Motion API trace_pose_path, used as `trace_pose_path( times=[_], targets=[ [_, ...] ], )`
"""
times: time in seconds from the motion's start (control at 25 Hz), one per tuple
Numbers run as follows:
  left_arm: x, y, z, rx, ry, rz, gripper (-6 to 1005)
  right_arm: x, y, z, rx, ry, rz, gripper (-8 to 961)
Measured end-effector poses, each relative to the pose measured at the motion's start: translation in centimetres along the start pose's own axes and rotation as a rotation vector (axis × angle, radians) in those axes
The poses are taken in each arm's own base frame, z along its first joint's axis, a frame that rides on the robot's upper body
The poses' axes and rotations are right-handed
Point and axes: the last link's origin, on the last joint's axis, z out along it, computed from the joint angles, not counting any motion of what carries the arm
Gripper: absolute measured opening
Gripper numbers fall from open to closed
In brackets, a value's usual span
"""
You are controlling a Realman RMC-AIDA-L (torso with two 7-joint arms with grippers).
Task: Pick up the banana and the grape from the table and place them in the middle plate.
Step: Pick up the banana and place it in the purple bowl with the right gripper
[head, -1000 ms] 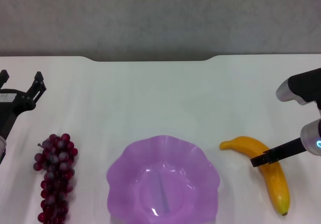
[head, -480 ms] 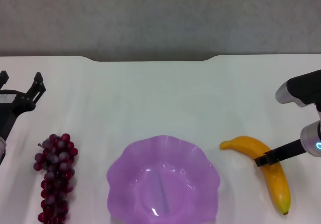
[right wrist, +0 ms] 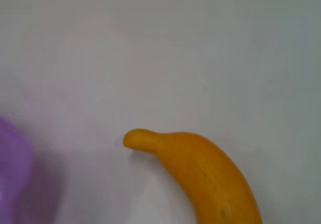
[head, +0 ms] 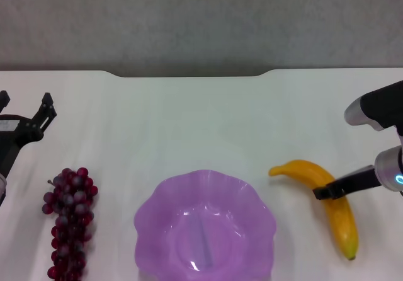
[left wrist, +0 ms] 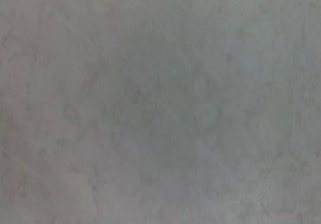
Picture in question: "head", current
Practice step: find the yellow banana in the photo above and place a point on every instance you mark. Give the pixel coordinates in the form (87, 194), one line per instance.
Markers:
(341, 221)

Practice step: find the purple wavy plastic plate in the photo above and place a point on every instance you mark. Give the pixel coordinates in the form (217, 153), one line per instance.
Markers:
(204, 227)

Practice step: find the dark red grape bunch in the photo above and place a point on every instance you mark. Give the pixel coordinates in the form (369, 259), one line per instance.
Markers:
(70, 218)

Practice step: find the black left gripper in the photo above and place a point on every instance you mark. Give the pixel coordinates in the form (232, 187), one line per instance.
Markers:
(12, 136)

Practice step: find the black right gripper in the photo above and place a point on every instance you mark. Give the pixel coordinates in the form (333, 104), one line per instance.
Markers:
(362, 180)

